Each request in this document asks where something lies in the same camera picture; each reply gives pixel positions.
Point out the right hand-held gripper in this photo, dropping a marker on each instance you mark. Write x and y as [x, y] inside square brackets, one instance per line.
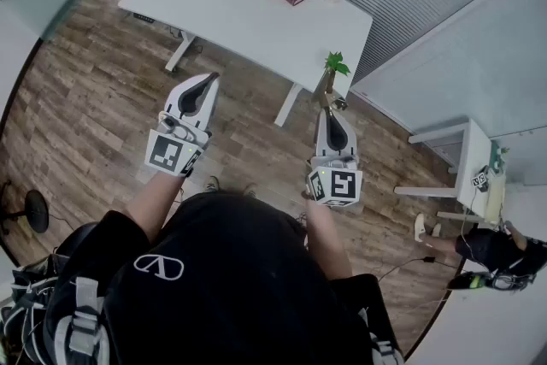
[342, 186]

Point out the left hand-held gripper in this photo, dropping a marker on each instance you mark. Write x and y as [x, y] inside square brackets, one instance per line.
[164, 151]

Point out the person's left forearm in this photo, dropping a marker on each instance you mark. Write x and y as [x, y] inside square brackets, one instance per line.
[154, 201]

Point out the person's right forearm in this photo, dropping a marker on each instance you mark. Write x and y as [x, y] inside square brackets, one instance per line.
[327, 235]

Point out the white desk leg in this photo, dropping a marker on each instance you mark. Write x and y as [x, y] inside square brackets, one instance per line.
[287, 107]
[179, 53]

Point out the small green plant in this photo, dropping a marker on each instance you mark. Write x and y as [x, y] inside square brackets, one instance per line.
[337, 63]

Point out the person's left shoe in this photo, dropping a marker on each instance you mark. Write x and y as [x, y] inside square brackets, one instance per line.
[212, 184]

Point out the black desk control panel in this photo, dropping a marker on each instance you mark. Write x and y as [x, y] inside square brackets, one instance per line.
[144, 17]

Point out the person's right shoe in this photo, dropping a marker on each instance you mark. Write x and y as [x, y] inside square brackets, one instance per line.
[249, 190]

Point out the white side table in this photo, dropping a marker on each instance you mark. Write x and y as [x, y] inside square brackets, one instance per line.
[472, 166]

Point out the black white patterned block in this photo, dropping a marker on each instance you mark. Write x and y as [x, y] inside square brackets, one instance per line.
[480, 179]

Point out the green white toy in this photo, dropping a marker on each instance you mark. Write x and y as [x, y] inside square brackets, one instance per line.
[499, 154]

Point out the cream plastic bottle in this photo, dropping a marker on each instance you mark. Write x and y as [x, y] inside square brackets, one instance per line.
[495, 198]

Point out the person's black shirt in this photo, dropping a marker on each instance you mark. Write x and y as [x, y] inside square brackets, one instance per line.
[235, 290]

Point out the black round stool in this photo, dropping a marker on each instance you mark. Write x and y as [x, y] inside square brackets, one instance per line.
[36, 211]

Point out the black green sneaker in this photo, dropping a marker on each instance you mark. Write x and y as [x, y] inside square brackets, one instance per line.
[466, 282]

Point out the black backpack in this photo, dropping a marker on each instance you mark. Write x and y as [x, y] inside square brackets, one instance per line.
[25, 299]

